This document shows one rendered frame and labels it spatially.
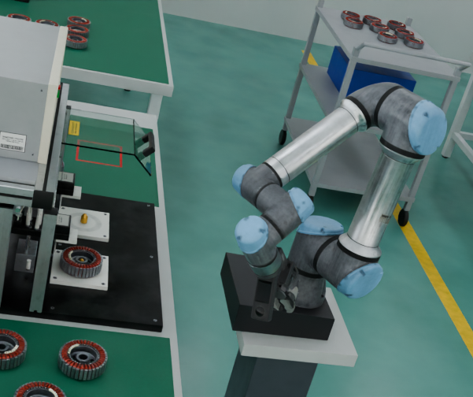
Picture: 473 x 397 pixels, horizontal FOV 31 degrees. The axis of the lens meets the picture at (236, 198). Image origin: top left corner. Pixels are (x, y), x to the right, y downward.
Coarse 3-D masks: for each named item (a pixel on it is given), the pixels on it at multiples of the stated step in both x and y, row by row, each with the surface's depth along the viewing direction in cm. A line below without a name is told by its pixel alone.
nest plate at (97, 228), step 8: (64, 208) 254; (72, 208) 255; (72, 216) 251; (80, 216) 252; (88, 216) 254; (96, 216) 255; (104, 216) 256; (72, 224) 247; (80, 224) 248; (88, 224) 249; (96, 224) 250; (104, 224) 251; (80, 232) 244; (88, 232) 245; (96, 232) 246; (104, 232) 247; (104, 240) 245
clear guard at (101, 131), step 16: (80, 112) 248; (64, 128) 236; (80, 128) 238; (96, 128) 241; (112, 128) 243; (128, 128) 246; (80, 144) 230; (96, 144) 232; (112, 144) 234; (128, 144) 237; (144, 144) 248; (144, 160) 238
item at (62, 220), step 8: (16, 216) 222; (24, 216) 223; (64, 216) 223; (24, 224) 219; (32, 224) 220; (56, 224) 218; (64, 224) 219; (16, 232) 218; (24, 232) 218; (32, 232) 218; (40, 232) 218; (56, 232) 219; (64, 232) 220; (72, 232) 225; (56, 240) 221; (64, 240) 221; (72, 240) 221
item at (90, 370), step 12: (72, 348) 199; (84, 348) 201; (96, 348) 201; (60, 360) 195; (72, 360) 195; (84, 360) 197; (96, 360) 197; (72, 372) 193; (84, 372) 193; (96, 372) 195
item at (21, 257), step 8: (24, 240) 226; (32, 240) 227; (24, 248) 223; (32, 248) 224; (16, 256) 221; (24, 256) 221; (32, 256) 221; (16, 264) 222; (24, 264) 222; (32, 264) 222; (32, 272) 224
